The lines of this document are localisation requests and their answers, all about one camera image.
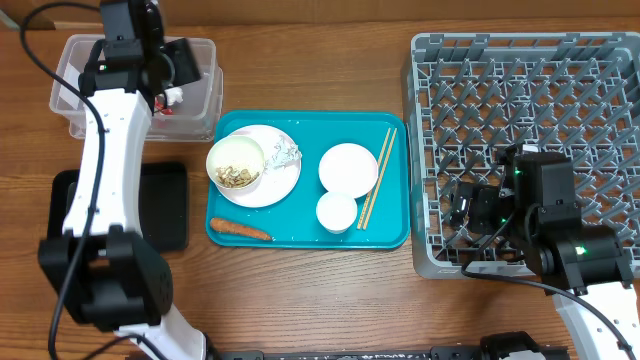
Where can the foil wrapper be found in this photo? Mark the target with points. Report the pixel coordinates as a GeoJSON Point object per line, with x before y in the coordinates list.
{"type": "Point", "coordinates": [281, 154]}

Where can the small white cup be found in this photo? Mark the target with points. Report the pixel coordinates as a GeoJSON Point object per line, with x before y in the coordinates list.
{"type": "Point", "coordinates": [336, 212]}

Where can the red snack wrapper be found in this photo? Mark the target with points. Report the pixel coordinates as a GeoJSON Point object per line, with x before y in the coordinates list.
{"type": "Point", "coordinates": [162, 107]}

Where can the large white plate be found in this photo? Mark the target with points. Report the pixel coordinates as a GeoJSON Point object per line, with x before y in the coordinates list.
{"type": "Point", "coordinates": [274, 185]}

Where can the teal serving tray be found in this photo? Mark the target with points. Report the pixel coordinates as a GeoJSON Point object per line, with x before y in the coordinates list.
{"type": "Point", "coordinates": [292, 221]}

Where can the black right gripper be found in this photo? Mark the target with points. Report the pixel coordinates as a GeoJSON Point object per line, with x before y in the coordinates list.
{"type": "Point", "coordinates": [483, 201]}

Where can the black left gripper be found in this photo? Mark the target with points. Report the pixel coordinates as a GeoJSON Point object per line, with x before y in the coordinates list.
{"type": "Point", "coordinates": [181, 54]}

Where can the peanut shells pile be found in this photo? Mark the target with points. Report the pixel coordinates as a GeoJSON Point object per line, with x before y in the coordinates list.
{"type": "Point", "coordinates": [234, 178]}

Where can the small white plate bowl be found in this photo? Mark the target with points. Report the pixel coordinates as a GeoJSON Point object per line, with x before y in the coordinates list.
{"type": "Point", "coordinates": [348, 168]}

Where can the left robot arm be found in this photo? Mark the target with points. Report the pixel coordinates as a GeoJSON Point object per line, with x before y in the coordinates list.
{"type": "Point", "coordinates": [104, 271]}

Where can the cream bowl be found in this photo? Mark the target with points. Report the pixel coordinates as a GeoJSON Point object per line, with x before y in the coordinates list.
{"type": "Point", "coordinates": [238, 151]}

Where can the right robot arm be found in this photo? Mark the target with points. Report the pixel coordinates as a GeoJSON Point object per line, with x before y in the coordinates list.
{"type": "Point", "coordinates": [582, 267]}

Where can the black food waste tray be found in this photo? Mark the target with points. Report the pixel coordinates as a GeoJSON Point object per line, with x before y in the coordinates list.
{"type": "Point", "coordinates": [163, 204]}

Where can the clear plastic waste bin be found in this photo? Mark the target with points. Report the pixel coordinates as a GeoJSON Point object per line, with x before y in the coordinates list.
{"type": "Point", "coordinates": [192, 120]}

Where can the orange carrot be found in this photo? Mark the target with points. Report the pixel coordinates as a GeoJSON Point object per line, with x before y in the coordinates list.
{"type": "Point", "coordinates": [224, 226]}

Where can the grey dishwasher rack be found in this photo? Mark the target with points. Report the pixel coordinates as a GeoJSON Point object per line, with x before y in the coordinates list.
{"type": "Point", "coordinates": [468, 96]}

